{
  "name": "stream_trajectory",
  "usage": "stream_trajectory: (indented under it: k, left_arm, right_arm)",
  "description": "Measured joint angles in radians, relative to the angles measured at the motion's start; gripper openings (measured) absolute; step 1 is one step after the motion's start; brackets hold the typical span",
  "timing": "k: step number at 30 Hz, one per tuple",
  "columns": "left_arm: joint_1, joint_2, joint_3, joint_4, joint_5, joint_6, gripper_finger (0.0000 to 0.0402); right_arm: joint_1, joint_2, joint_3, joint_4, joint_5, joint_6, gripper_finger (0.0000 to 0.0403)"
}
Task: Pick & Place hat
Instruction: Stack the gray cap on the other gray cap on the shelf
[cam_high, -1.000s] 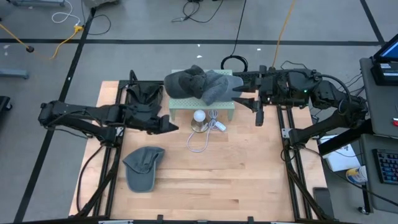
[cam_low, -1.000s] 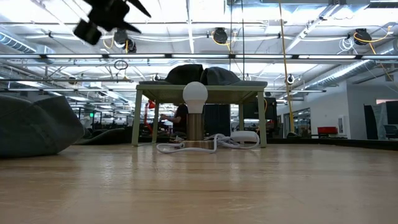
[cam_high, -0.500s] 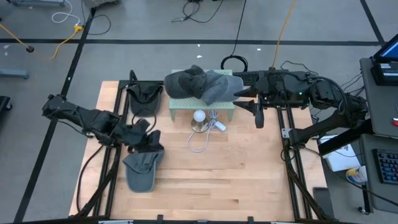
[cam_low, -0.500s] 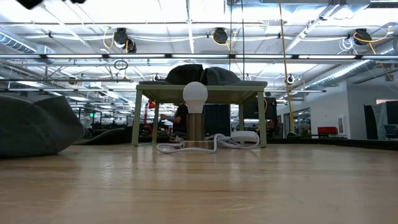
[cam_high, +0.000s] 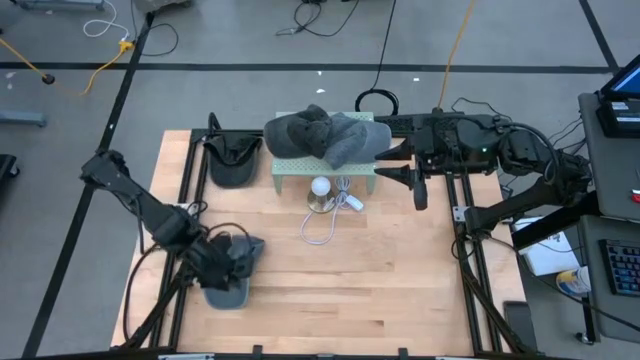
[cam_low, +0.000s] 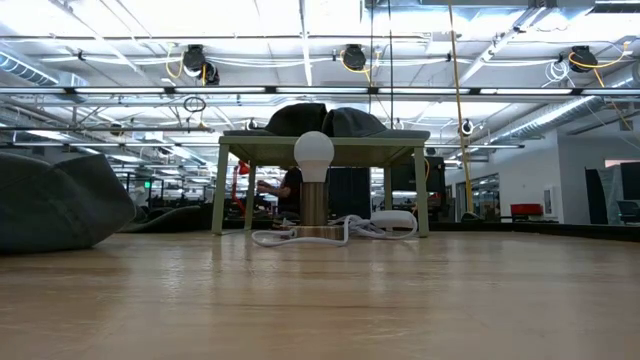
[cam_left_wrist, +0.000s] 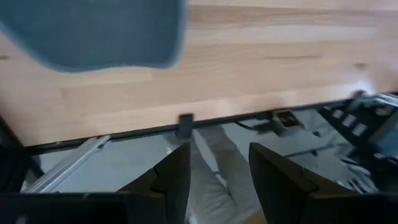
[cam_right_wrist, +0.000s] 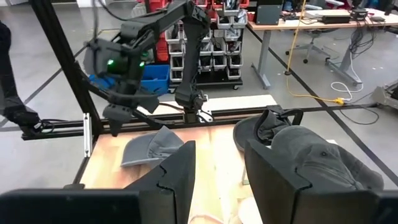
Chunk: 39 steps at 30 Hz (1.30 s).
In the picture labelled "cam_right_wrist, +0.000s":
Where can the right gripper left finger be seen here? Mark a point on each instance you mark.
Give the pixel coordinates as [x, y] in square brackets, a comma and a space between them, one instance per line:
[174, 186]

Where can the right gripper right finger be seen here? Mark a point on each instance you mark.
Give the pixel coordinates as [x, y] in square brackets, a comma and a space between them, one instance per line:
[270, 186]

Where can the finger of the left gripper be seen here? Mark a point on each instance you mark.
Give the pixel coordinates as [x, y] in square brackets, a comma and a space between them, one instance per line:
[116, 115]
[149, 102]

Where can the dark grey baseball cap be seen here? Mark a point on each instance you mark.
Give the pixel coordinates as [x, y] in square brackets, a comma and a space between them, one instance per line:
[267, 130]

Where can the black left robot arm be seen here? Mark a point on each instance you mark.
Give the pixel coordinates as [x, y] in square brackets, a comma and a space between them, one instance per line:
[192, 46]

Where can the blue storage bin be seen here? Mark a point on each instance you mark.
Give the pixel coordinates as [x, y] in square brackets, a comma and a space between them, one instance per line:
[155, 77]

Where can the white light bulb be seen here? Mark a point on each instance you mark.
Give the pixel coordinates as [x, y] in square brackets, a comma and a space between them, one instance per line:
[248, 213]

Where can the red storage bin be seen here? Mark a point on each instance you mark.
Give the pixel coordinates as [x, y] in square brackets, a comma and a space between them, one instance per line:
[162, 49]

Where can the parts bin rack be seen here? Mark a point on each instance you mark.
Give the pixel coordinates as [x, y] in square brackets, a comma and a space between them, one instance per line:
[217, 59]

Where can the black floor weight disc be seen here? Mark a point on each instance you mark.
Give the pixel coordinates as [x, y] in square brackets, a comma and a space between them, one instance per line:
[288, 73]

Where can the wooden desk with grey legs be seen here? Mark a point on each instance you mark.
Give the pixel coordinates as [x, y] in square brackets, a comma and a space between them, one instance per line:
[264, 56]

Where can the grey floor device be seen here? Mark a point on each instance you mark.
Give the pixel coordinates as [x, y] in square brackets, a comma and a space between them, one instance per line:
[387, 96]

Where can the black box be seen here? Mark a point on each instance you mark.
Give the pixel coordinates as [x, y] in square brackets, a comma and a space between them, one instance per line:
[269, 14]

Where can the office chair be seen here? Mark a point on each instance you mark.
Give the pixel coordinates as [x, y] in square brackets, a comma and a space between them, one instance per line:
[311, 42]

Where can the silver frame bracket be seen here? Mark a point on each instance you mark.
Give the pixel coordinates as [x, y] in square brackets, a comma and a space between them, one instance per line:
[87, 133]

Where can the black aluminium table frame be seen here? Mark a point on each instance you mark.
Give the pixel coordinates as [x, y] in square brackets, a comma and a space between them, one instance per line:
[62, 46]

